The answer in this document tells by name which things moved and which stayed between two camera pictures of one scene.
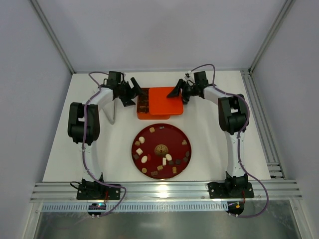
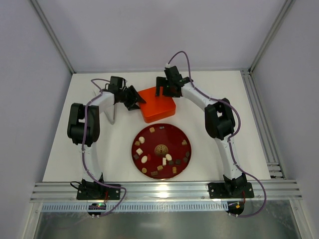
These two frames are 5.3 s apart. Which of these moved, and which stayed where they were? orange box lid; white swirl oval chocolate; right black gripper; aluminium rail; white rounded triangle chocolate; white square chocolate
Moved: orange box lid; right black gripper
Stayed: aluminium rail; white square chocolate; white swirl oval chocolate; white rounded triangle chocolate
